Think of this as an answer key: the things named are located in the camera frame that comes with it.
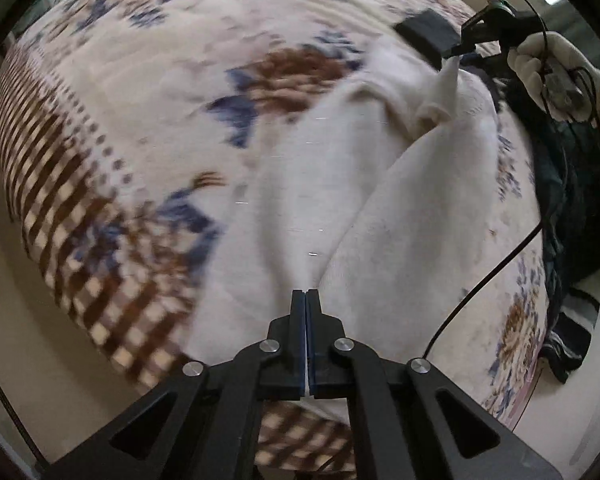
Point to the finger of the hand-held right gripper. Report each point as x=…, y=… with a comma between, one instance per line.
x=462, y=50
x=477, y=19

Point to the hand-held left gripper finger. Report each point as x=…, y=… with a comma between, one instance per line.
x=300, y=347
x=312, y=347

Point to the white fleece garment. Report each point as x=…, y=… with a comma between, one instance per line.
x=290, y=200

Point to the person's right hand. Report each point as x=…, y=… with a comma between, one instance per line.
x=535, y=60

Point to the black folded garment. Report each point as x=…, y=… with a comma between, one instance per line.
x=422, y=32

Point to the dark teal fleece blanket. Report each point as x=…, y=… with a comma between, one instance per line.
x=575, y=200

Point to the dark striped garment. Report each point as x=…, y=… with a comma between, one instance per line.
x=575, y=330

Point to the floral printed blanket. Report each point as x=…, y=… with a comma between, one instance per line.
x=130, y=85

